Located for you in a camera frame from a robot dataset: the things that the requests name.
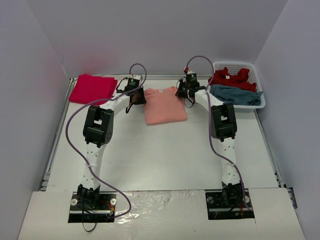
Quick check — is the white plastic laundry basket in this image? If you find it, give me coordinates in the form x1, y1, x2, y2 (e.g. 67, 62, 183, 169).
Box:
210, 61, 266, 111

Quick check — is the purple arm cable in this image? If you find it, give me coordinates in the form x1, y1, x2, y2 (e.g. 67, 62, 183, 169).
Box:
65, 63, 148, 217
184, 55, 253, 211

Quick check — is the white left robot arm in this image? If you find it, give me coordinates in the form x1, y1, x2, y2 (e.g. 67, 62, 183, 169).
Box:
77, 75, 146, 209

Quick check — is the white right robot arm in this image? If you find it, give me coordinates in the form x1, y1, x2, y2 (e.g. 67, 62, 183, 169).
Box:
176, 68, 245, 207

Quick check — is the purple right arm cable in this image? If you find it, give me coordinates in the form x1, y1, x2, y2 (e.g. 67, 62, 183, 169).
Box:
184, 55, 253, 211

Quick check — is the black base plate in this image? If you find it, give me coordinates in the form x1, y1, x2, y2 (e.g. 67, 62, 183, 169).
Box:
205, 190, 255, 220
68, 192, 117, 223

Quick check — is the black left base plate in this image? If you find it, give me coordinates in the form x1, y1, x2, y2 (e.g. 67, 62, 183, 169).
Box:
68, 192, 117, 223

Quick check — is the dark red t-shirt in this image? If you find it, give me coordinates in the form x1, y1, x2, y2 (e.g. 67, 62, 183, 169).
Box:
208, 67, 257, 93

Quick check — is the blue-grey t-shirt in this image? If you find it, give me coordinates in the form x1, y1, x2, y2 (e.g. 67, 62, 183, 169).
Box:
210, 84, 263, 106

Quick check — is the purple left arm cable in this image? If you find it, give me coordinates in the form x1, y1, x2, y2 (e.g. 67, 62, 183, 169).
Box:
65, 63, 148, 217

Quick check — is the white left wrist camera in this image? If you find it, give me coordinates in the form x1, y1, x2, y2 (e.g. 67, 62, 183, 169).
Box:
132, 74, 144, 81

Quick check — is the salmon pink t-shirt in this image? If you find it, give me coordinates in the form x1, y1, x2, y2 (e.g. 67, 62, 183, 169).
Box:
144, 86, 187, 125

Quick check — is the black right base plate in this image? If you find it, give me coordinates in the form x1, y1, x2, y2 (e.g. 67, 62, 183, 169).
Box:
205, 190, 255, 220

